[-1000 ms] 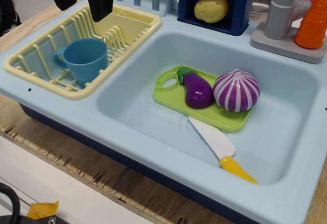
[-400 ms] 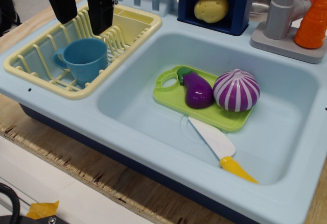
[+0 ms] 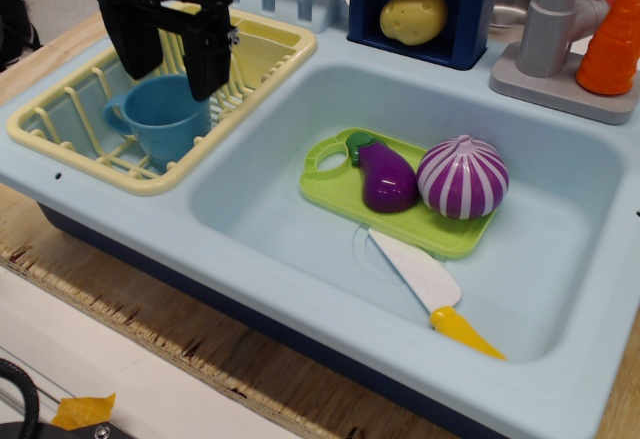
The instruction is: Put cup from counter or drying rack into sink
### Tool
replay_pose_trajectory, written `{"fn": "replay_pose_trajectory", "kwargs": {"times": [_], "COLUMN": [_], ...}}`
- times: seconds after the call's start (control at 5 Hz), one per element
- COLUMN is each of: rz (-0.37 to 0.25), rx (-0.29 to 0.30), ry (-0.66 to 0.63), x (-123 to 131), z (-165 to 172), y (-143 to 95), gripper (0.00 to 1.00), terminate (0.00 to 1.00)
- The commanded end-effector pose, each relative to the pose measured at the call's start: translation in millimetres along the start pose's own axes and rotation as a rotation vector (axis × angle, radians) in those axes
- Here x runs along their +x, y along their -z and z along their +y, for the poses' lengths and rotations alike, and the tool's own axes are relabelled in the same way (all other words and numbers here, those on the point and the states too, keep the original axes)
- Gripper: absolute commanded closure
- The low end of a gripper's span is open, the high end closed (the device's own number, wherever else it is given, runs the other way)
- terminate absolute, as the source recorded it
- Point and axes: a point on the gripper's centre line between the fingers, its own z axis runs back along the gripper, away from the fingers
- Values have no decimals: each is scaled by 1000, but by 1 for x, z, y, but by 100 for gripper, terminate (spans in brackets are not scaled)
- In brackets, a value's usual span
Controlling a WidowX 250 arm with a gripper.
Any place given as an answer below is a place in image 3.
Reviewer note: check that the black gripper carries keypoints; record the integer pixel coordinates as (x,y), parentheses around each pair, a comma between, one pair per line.
(204,25)

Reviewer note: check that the blue plastic cup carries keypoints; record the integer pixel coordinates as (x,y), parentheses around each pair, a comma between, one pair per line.
(162,115)

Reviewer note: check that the cream yellow drying rack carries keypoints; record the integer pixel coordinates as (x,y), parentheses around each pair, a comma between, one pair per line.
(65,122)

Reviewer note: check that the light blue toy sink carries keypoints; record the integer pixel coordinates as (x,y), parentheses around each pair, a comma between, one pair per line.
(248,283)

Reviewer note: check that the black bag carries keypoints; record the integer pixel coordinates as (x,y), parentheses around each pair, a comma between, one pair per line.
(18,34)

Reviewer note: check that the yellow toy potato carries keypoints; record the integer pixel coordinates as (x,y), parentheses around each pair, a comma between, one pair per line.
(413,22)

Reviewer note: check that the purple toy eggplant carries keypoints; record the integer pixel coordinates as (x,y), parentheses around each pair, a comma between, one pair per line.
(389,181)

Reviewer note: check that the purple striped toy onion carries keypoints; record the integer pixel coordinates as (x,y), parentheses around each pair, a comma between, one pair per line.
(463,178)

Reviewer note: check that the green plastic cutting board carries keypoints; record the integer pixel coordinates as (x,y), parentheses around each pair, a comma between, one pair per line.
(331,181)

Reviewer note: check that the steel bowl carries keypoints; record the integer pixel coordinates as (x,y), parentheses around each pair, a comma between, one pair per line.
(509,14)

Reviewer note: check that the grey toy faucet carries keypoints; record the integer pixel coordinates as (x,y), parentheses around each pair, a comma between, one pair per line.
(541,68)

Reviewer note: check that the yellow tape piece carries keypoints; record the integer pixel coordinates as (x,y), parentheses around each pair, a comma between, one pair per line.
(76,413)

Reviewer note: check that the orange toy carrot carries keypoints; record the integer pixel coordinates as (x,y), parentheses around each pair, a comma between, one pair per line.
(610,63)

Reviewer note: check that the white toy knife yellow handle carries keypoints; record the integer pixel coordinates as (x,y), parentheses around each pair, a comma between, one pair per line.
(436,289)

